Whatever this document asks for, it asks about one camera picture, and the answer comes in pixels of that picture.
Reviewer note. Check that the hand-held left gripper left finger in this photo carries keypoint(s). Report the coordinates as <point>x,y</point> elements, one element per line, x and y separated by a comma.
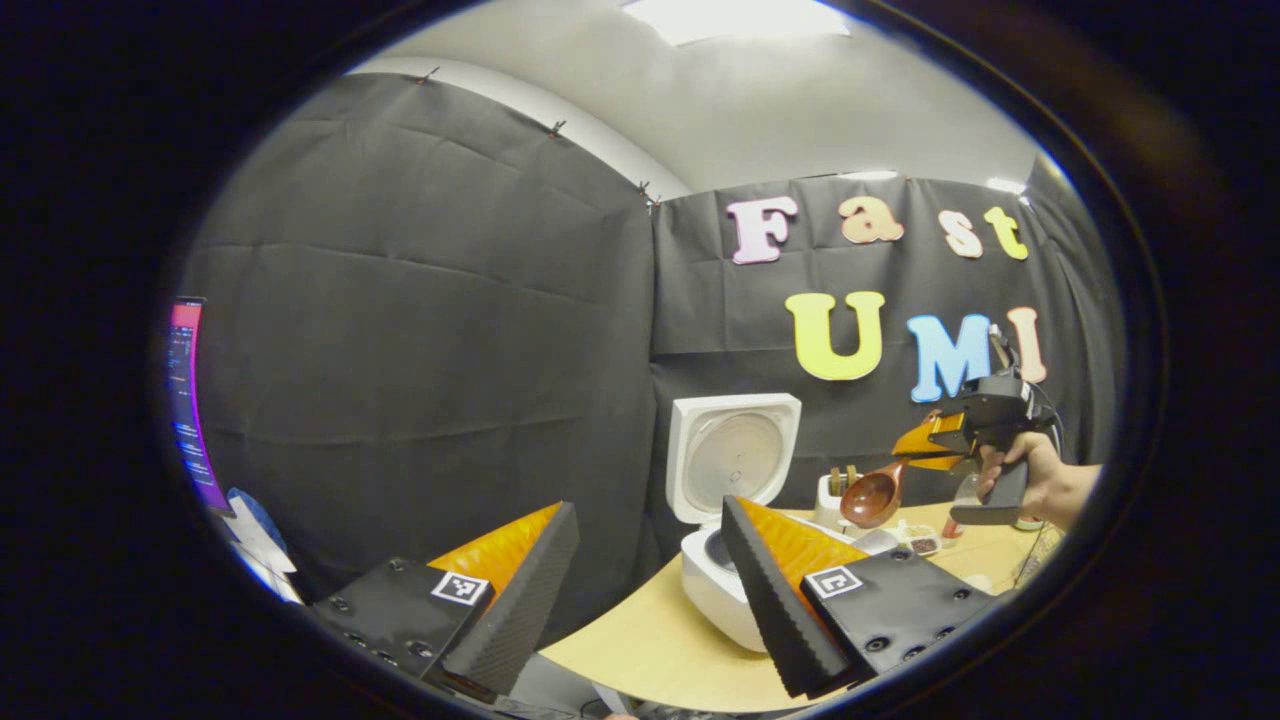
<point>520,620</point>

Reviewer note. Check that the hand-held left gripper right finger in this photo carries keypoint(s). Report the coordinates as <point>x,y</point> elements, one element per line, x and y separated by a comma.
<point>770,610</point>

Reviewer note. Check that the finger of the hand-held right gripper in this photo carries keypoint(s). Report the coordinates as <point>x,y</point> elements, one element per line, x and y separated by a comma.
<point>935,435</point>
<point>945,462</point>

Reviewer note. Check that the brown wooden spoon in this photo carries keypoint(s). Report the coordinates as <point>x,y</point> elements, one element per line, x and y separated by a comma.
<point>870,500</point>

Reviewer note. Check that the white rice cooker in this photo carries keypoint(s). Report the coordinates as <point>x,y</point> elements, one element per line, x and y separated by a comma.
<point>730,460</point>

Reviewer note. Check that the white divided grain tray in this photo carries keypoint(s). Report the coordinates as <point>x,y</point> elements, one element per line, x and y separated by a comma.
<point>920,543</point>

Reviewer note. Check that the white toaster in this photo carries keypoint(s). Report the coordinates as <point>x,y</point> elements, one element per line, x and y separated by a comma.
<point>828,505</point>

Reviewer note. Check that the black backdrop cloth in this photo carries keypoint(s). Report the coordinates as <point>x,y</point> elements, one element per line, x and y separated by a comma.
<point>420,350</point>

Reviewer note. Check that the computer monitor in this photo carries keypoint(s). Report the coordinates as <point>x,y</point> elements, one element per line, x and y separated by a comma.
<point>190,400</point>

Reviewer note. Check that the large ceiling light panel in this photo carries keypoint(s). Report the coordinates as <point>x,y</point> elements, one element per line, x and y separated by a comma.
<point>735,20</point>

